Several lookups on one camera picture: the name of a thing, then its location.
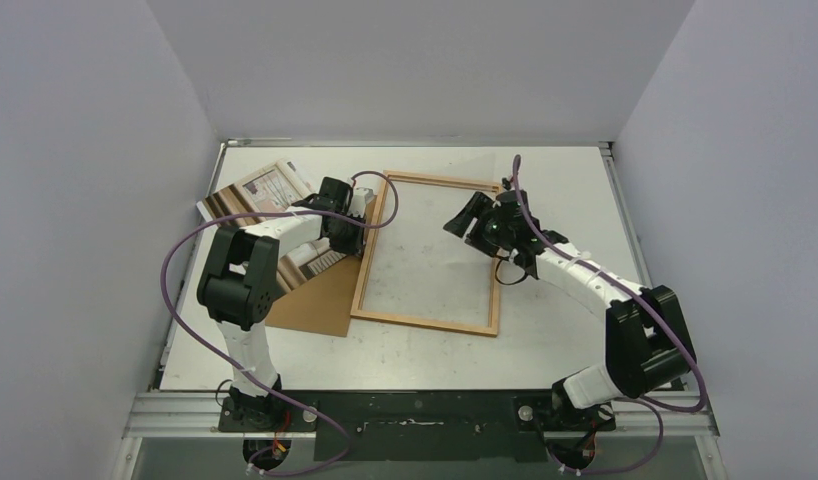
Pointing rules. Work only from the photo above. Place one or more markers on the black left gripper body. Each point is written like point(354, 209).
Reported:
point(348, 237)

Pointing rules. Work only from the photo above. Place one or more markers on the printed photo sheet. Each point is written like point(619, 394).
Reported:
point(264, 194)

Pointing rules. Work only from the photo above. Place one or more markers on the wooden picture frame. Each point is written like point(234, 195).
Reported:
point(414, 273)

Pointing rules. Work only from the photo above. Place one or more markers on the brown backing board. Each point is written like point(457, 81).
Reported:
point(314, 285)

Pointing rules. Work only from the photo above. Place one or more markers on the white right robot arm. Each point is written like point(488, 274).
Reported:
point(647, 344)

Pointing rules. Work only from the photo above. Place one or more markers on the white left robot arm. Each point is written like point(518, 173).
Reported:
point(239, 285)

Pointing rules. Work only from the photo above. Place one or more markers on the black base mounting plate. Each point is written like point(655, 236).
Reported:
point(431, 425)

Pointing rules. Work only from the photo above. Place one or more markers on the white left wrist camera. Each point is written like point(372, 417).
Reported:
point(361, 198)

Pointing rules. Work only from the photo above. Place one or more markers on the aluminium front rail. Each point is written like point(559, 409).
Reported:
point(197, 415)

